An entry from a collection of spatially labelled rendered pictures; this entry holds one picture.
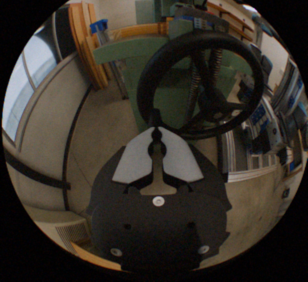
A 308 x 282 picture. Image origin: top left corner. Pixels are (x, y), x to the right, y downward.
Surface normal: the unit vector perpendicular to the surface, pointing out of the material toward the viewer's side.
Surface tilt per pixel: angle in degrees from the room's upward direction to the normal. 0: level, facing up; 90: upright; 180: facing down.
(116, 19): 90
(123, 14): 90
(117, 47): 90
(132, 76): 90
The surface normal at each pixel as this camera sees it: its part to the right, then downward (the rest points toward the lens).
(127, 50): 0.03, 0.86
